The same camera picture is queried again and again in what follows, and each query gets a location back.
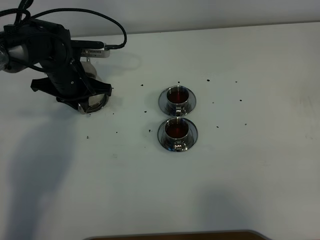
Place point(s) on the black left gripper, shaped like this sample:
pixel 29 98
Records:
pixel 71 86

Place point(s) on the stainless steel teapot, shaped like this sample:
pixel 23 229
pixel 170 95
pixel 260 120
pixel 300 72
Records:
pixel 89 69

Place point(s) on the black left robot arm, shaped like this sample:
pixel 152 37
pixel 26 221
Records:
pixel 48 48

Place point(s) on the round steel teapot saucer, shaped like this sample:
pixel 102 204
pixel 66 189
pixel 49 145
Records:
pixel 93 104

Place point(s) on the far stainless steel saucer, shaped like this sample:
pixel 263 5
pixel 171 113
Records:
pixel 162 103

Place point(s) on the stainless steel saucer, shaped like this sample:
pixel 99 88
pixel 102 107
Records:
pixel 162 103
pixel 191 139

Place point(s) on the far stainless steel teacup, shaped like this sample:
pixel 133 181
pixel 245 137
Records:
pixel 177 100

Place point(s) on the stainless steel teacup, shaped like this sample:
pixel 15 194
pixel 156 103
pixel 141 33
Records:
pixel 175 134
pixel 177 100

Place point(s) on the near stainless steel teacup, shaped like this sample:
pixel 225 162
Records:
pixel 175 134

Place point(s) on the near stainless steel saucer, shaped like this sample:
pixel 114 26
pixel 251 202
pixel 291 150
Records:
pixel 191 139

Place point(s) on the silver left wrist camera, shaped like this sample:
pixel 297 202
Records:
pixel 94 53

